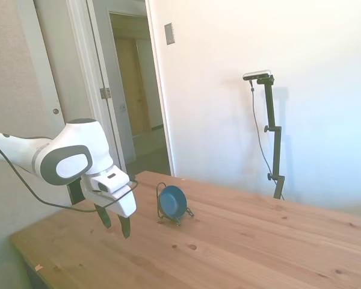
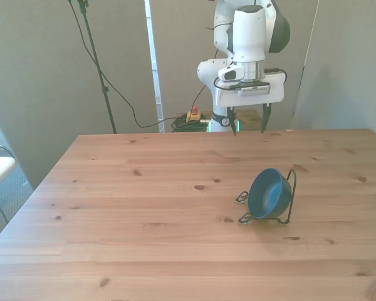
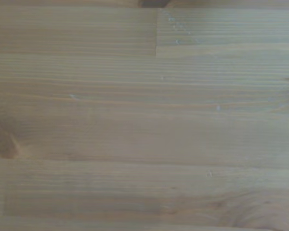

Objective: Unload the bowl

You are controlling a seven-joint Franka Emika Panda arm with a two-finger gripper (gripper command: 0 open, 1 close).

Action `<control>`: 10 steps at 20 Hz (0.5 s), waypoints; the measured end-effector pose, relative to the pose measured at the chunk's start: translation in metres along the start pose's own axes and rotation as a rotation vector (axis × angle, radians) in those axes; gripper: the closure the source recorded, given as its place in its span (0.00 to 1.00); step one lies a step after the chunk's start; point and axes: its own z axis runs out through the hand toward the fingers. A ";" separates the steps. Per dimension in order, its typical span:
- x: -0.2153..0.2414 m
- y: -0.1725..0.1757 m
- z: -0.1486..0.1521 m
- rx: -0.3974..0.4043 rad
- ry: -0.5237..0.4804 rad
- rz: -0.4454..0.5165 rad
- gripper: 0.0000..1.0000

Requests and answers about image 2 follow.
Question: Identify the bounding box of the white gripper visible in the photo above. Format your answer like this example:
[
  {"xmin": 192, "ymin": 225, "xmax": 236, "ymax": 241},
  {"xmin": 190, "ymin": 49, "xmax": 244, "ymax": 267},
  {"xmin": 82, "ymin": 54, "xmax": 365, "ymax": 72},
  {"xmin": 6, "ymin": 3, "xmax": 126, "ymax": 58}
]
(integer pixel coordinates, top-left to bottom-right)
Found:
[{"xmin": 214, "ymin": 72, "xmax": 286, "ymax": 137}]

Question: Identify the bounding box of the blue bowl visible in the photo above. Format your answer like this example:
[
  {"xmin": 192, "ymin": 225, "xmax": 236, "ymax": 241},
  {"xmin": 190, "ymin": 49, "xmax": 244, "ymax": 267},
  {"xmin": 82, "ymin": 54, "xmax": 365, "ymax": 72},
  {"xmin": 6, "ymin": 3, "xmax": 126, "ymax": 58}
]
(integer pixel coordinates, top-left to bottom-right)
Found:
[{"xmin": 248, "ymin": 167, "xmax": 293, "ymax": 220}]

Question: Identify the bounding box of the wooden box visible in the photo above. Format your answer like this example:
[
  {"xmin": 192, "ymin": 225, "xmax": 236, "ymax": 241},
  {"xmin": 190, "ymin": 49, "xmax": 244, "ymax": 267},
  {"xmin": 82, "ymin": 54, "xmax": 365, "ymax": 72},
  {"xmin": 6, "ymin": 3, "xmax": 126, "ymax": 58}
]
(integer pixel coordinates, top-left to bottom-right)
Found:
[{"xmin": 234, "ymin": 109, "xmax": 264, "ymax": 132}]

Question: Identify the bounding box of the yellow emergency stop button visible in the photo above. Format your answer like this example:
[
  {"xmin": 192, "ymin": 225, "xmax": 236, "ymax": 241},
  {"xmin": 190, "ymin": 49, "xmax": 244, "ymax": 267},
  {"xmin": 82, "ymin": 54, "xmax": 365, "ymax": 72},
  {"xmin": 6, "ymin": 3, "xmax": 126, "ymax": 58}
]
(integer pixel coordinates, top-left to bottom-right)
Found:
[{"xmin": 186, "ymin": 106, "xmax": 202, "ymax": 124}]

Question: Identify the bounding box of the black tripod stand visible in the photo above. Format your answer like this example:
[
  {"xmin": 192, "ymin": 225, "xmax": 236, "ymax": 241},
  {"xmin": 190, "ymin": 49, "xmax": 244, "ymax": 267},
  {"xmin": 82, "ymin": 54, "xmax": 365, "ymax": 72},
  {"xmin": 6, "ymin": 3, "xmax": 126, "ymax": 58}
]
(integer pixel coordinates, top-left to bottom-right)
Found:
[{"xmin": 67, "ymin": 0, "xmax": 118, "ymax": 135}]

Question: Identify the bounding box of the grey wrist camera bar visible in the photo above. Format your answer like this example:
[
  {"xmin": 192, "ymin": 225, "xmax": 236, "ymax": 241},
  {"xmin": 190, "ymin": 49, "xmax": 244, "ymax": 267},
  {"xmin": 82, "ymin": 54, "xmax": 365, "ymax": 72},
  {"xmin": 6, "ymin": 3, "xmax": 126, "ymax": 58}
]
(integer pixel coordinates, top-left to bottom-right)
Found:
[{"xmin": 238, "ymin": 87, "xmax": 272, "ymax": 96}]

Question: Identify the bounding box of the green coiled cable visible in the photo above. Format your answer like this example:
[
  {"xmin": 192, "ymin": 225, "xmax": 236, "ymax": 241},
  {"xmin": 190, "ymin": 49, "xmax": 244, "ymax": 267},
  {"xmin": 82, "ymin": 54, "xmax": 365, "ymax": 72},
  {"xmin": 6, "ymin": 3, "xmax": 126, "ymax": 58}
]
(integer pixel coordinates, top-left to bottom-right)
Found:
[{"xmin": 170, "ymin": 114, "xmax": 213, "ymax": 133}]

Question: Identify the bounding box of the black wire bowl rack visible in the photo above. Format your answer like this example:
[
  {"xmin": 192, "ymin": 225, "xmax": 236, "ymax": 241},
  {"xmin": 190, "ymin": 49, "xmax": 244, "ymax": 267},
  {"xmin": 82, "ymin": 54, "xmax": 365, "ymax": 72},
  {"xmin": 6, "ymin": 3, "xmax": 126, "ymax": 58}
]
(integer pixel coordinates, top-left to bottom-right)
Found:
[{"xmin": 235, "ymin": 168, "xmax": 298, "ymax": 226}]

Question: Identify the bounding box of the white vertical rail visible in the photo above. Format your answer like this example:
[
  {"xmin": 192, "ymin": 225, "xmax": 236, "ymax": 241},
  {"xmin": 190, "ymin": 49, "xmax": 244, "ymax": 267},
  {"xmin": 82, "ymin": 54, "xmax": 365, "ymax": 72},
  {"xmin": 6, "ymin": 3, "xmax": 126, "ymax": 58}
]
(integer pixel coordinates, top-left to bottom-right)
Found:
[{"xmin": 144, "ymin": 0, "xmax": 165, "ymax": 133}]

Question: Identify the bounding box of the black hanging cable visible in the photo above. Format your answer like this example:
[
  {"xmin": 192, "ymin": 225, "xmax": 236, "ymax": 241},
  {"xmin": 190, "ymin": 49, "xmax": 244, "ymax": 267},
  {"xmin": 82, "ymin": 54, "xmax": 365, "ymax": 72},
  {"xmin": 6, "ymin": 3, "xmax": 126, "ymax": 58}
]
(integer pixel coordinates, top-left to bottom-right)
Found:
[{"xmin": 69, "ymin": 0, "xmax": 189, "ymax": 129}]

